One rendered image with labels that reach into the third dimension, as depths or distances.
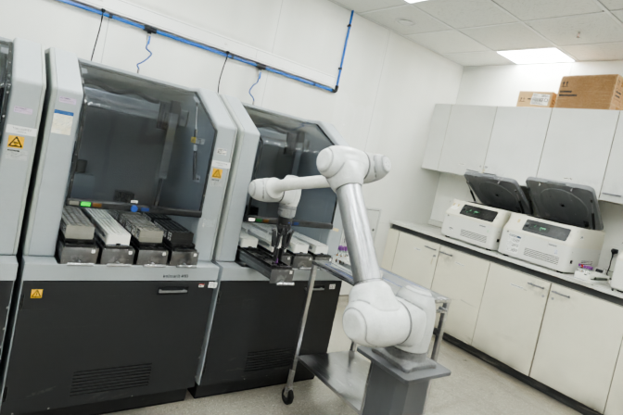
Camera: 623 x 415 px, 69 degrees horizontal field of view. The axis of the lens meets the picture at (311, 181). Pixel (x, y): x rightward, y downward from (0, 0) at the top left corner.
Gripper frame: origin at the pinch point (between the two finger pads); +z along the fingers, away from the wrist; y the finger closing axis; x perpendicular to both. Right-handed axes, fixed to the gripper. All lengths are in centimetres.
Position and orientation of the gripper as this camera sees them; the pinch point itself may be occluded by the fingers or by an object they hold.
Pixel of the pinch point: (277, 254)
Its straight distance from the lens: 239.0
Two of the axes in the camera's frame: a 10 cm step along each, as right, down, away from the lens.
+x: 5.9, 1.7, -7.9
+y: -7.8, -1.3, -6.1
